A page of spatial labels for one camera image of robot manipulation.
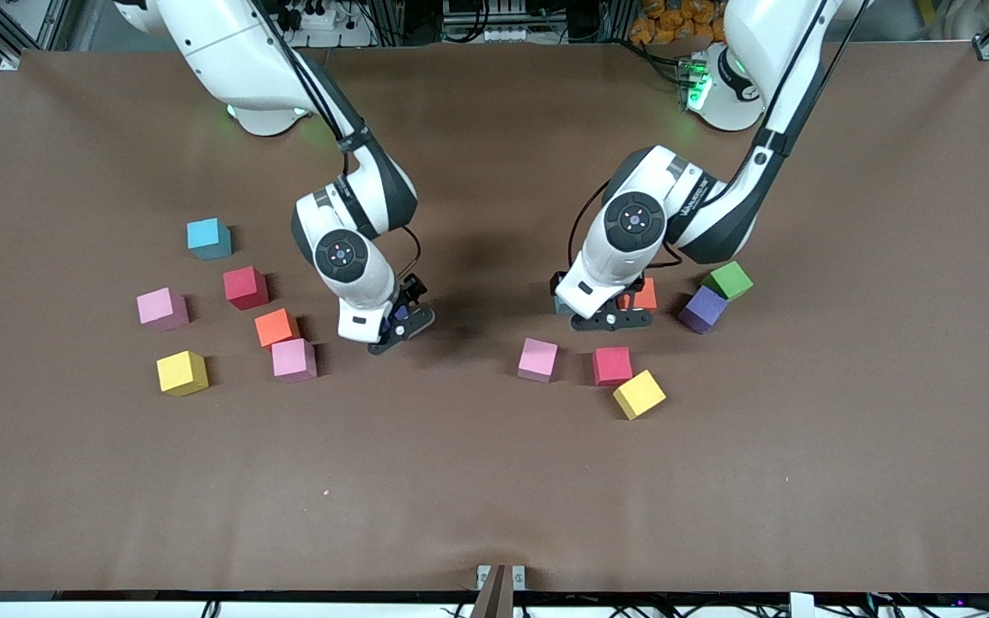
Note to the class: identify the cyan foam cube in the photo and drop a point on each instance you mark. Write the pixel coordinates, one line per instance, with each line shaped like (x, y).
(207, 236)
(561, 305)

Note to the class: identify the orange yellow objects bag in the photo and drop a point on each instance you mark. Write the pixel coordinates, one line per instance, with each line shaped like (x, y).
(675, 21)

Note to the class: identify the brown wooden strip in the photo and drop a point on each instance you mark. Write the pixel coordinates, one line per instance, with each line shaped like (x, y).
(494, 601)

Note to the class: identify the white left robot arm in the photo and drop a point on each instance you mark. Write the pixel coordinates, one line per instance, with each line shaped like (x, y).
(769, 43)

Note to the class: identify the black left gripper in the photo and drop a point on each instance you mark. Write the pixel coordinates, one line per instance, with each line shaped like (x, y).
(560, 284)

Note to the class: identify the white power strip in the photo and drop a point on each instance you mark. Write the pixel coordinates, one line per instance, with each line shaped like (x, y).
(323, 17)

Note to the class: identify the green foam cube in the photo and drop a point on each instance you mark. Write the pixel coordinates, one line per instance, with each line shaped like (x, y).
(726, 281)

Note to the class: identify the orange foam cube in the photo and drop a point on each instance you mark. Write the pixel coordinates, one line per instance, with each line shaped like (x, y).
(276, 326)
(647, 296)

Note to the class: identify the small white box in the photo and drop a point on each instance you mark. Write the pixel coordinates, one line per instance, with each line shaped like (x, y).
(801, 606)

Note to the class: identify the yellow foam cube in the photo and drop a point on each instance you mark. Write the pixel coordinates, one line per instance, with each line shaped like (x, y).
(639, 394)
(181, 372)

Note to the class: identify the small metal bracket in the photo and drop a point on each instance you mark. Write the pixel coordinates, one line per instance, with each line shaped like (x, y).
(483, 573)

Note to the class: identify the purple foam cube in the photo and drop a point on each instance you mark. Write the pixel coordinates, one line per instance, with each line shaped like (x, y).
(400, 324)
(702, 307)

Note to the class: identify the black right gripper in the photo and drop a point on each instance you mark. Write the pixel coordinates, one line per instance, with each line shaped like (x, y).
(409, 292)

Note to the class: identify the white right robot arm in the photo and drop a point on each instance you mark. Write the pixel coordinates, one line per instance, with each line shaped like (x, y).
(237, 51)

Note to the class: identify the pink foam cube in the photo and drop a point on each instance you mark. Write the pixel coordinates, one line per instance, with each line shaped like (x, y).
(160, 307)
(293, 359)
(537, 358)

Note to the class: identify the red foam cube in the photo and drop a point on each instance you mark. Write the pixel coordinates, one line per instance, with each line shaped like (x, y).
(244, 286)
(612, 365)

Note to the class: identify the aluminium frame post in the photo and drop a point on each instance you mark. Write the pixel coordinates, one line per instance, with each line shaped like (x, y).
(619, 21)
(391, 21)

